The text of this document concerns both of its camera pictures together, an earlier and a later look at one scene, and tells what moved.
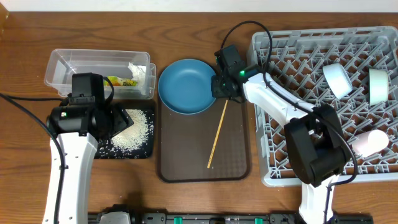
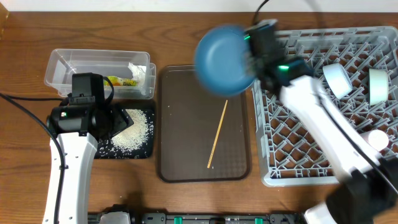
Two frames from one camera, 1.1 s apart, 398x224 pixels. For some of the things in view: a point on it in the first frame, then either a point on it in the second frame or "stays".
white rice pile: (136, 135) stays
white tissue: (138, 73) stays
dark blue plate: (185, 86) → (223, 60)
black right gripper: (216, 93) → (254, 66)
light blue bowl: (337, 79) stays
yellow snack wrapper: (117, 81) stays
